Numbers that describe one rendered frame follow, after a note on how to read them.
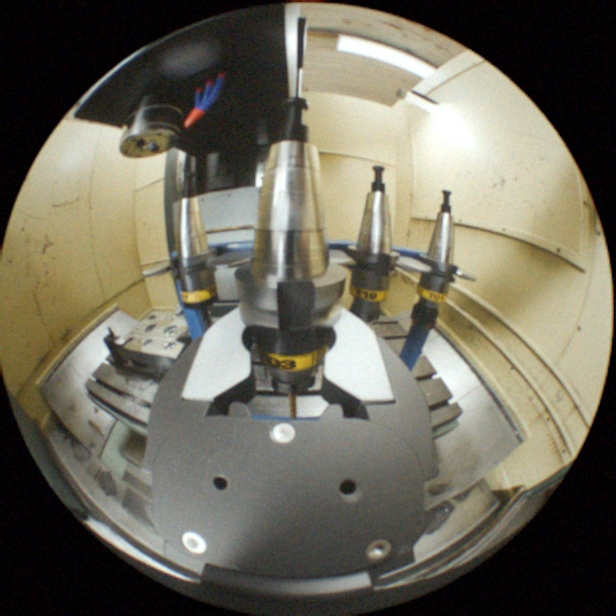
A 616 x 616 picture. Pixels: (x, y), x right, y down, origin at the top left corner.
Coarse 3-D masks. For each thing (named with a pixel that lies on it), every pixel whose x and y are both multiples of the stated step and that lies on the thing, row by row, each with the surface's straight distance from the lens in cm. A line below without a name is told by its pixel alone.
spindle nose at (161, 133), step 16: (144, 96) 55; (160, 96) 53; (176, 96) 54; (128, 112) 57; (144, 112) 51; (160, 112) 50; (176, 112) 52; (128, 128) 51; (144, 128) 48; (160, 128) 48; (176, 128) 51; (128, 144) 52; (160, 144) 54; (176, 144) 55
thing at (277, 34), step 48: (144, 48) 46; (192, 48) 45; (240, 48) 45; (288, 48) 46; (96, 96) 55; (192, 96) 56; (240, 96) 57; (288, 96) 57; (192, 144) 83; (240, 144) 86
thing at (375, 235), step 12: (372, 192) 21; (372, 204) 21; (384, 204) 21; (372, 216) 20; (384, 216) 21; (360, 228) 21; (372, 228) 20; (384, 228) 20; (360, 240) 21; (372, 240) 20; (384, 240) 20; (384, 252) 20
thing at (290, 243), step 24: (288, 144) 9; (264, 168) 10; (288, 168) 9; (312, 168) 9; (264, 192) 9; (288, 192) 8; (312, 192) 9; (264, 216) 9; (288, 216) 8; (312, 216) 8; (264, 240) 8; (288, 240) 8; (312, 240) 8; (264, 264) 8; (288, 264) 8; (312, 264) 8
